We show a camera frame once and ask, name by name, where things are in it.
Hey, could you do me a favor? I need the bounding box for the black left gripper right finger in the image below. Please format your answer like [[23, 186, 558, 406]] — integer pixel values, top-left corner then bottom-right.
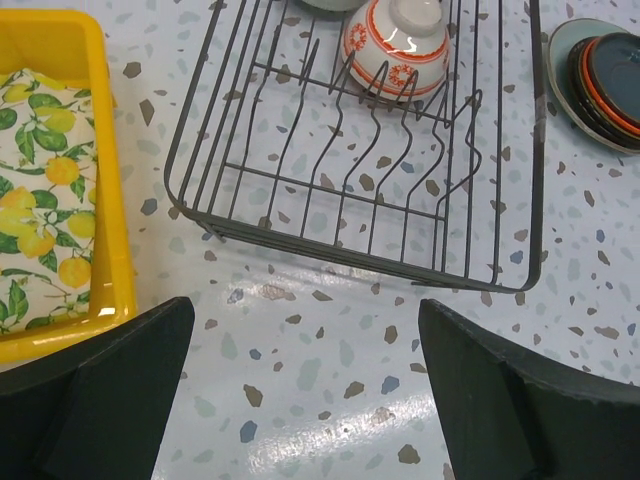
[[418, 299, 639, 479]]

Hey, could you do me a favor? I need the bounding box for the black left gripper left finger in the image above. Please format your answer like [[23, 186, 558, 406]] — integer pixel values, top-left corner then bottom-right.
[[1, 297, 195, 479]]

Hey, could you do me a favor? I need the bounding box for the black plate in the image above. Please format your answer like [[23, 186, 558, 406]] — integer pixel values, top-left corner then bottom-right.
[[566, 37, 639, 150]]

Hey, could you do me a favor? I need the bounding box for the orange red plate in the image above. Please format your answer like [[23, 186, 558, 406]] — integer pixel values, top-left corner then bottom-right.
[[580, 36, 639, 138]]

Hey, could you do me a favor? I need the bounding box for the teal blue plate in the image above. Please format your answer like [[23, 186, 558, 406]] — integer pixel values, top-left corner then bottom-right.
[[591, 32, 639, 122]]

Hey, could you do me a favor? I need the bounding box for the red white patterned bowl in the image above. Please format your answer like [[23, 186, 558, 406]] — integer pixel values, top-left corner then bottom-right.
[[340, 0, 450, 102]]

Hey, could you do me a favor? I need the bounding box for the celadon green flower plate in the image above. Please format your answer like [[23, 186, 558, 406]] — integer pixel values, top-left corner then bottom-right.
[[546, 18, 639, 155]]

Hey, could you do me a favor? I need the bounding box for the lemon print cloth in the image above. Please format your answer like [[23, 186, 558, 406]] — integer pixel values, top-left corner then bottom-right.
[[1, 69, 98, 334]]

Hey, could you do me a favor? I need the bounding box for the yellow plastic tray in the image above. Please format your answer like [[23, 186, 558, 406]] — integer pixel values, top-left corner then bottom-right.
[[1, 9, 137, 369]]

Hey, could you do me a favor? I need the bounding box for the celadon green bowl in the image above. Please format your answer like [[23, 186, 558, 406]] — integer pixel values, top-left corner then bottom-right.
[[302, 0, 367, 13]]

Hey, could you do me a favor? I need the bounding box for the black wire dish rack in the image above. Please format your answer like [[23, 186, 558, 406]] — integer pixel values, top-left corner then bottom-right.
[[164, 1, 546, 293]]

